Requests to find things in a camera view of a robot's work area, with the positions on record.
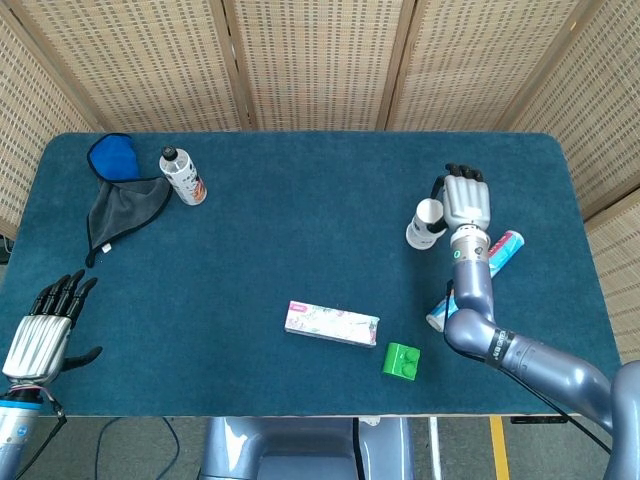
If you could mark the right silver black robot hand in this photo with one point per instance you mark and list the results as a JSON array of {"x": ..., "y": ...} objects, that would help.
[{"x": 467, "y": 202}]

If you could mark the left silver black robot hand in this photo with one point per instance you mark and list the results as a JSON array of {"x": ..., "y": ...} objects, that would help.
[{"x": 37, "y": 347}]

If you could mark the paper cup dark blue flower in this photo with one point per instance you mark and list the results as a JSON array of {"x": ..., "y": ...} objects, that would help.
[{"x": 430, "y": 211}]

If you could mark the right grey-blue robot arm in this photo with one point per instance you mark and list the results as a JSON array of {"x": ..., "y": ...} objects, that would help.
[{"x": 472, "y": 285}]

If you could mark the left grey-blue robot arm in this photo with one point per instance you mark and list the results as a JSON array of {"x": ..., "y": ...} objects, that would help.
[{"x": 17, "y": 430}]

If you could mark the plastic wrap roll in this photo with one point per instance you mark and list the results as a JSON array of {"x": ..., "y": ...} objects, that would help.
[{"x": 505, "y": 250}]

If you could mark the paper cup green leaves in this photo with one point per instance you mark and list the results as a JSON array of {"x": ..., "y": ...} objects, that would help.
[{"x": 419, "y": 245}]

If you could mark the grey cloth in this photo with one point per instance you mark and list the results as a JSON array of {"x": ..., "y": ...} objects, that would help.
[{"x": 125, "y": 207}]

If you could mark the green toy building block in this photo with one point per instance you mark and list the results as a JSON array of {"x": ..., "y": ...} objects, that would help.
[{"x": 397, "y": 362}]

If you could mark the floral toothpaste box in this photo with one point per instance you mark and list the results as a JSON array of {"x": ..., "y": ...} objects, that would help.
[{"x": 330, "y": 325}]

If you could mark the woven folding screen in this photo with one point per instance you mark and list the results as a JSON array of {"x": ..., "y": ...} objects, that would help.
[{"x": 320, "y": 60}]

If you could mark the blue cloth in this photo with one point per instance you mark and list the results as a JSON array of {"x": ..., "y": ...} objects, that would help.
[{"x": 117, "y": 157}]

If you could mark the teal table mat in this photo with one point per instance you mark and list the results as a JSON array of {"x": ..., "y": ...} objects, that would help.
[{"x": 225, "y": 250}]

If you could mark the white bottle black cap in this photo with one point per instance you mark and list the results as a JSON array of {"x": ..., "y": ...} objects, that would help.
[{"x": 185, "y": 177}]

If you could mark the white table leg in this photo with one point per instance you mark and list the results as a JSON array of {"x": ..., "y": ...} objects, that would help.
[{"x": 435, "y": 450}]

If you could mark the grey-blue robot torso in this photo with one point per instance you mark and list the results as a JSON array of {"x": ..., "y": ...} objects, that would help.
[{"x": 300, "y": 450}]

